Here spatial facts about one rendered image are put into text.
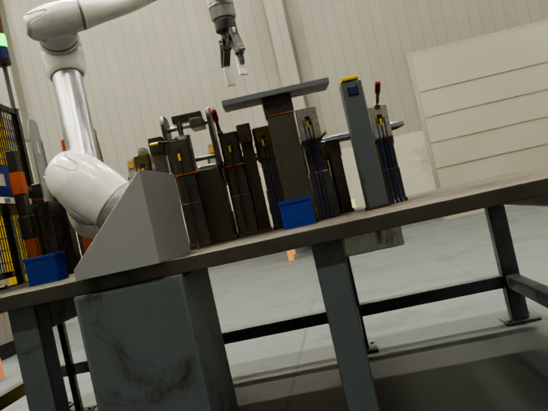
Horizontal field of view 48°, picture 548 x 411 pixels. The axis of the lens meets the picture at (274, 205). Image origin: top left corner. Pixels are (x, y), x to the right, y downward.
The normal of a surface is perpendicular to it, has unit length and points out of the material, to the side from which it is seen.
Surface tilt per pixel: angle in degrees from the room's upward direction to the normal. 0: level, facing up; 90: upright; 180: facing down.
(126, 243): 90
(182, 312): 90
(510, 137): 90
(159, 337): 90
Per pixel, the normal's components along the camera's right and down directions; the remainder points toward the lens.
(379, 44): -0.11, 0.01
